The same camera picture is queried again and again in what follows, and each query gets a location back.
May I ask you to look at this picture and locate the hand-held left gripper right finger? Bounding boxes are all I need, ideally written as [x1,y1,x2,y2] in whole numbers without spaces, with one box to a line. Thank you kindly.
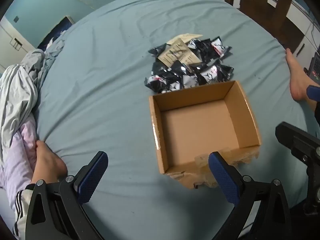
[208,151,293,240]

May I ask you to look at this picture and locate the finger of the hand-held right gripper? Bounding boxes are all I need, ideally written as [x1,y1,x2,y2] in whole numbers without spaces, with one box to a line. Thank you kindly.
[307,85,320,101]
[275,121,320,216]

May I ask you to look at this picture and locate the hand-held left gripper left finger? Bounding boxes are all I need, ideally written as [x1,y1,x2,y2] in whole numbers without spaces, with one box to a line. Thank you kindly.
[25,151,109,240]

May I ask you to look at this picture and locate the cardboard box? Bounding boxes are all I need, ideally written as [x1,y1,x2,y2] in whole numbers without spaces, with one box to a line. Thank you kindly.
[149,80,262,189]

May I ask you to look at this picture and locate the pile of black packets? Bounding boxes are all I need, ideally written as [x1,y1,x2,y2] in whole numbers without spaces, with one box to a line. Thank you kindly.
[144,36,234,93]

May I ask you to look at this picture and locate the person's right foot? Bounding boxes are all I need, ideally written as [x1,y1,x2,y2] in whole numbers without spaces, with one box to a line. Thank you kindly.
[285,48,314,102]

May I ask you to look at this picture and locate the person's foot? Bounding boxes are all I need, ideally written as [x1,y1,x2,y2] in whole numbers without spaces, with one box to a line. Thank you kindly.
[285,48,314,102]
[30,140,68,187]

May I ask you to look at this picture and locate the black device with buttons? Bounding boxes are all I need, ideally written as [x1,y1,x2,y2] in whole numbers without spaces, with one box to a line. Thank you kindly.
[307,52,320,82]

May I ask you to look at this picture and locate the person's left foot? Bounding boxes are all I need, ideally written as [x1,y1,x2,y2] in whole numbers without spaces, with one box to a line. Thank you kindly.
[30,140,68,187]

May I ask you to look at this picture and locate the wooden chair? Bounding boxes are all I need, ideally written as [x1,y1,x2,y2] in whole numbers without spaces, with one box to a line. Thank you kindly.
[223,0,311,53]

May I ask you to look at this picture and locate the grey quilt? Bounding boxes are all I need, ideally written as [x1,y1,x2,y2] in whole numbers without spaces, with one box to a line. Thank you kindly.
[0,49,66,162]

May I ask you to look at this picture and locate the large beige paper packet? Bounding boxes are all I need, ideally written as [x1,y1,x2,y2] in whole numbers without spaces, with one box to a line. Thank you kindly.
[157,41,202,67]

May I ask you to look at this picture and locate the pale beige paper packet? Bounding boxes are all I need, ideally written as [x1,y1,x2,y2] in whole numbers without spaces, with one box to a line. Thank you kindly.
[167,33,203,46]

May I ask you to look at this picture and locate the dark framed picture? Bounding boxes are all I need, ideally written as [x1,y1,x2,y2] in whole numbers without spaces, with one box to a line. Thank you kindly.
[37,16,76,52]

